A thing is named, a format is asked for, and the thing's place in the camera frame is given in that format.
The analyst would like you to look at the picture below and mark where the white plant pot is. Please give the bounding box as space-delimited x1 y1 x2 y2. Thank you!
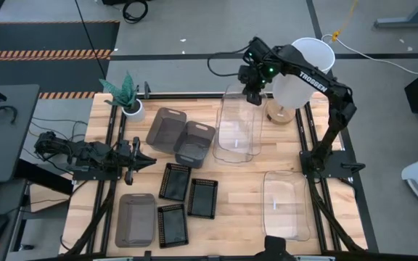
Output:
121 98 147 123

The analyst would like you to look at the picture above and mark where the clear plastic bin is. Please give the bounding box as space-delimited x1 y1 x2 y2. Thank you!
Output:
261 170 311 242
216 85 264 159
212 85 264 164

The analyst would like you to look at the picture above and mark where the green potted plant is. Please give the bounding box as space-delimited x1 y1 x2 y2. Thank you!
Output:
99 71 139 109

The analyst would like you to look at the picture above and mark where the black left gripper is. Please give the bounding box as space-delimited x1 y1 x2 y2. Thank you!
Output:
116 136 157 186

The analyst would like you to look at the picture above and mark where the coiled black floor cable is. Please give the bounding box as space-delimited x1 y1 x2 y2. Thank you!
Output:
122 0 149 25

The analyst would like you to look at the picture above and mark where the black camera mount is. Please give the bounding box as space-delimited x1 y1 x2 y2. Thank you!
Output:
254 235 297 261

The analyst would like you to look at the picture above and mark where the black hazard striped floor mat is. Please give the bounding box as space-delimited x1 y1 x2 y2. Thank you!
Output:
0 20 120 99

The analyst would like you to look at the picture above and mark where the white floor cable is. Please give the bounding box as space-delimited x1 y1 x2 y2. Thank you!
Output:
321 33 418 76

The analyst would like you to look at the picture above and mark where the grey side desk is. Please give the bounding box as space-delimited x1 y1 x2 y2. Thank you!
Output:
0 83 41 184

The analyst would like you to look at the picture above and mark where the grey metal table leg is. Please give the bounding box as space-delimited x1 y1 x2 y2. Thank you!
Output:
373 0 418 29

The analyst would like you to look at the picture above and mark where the round wooden lamp base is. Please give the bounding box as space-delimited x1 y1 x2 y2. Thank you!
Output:
266 99 297 126

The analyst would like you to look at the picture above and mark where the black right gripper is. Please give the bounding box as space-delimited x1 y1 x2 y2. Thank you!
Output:
238 61 268 106

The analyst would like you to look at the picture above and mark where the yellow floor cable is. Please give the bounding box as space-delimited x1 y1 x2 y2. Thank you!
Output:
331 0 359 43

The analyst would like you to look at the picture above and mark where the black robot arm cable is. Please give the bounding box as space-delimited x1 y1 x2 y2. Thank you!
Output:
207 43 252 78

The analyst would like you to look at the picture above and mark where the grey translucent plastic bin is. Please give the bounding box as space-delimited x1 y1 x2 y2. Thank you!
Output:
115 193 157 249
145 107 187 155
174 120 216 170

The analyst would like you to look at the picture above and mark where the black mesh plastic basket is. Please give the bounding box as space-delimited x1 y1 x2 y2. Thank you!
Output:
187 178 219 220
158 162 192 202
157 203 189 249

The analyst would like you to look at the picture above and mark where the black aluminium table frame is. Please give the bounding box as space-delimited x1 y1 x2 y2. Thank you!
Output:
60 90 380 261

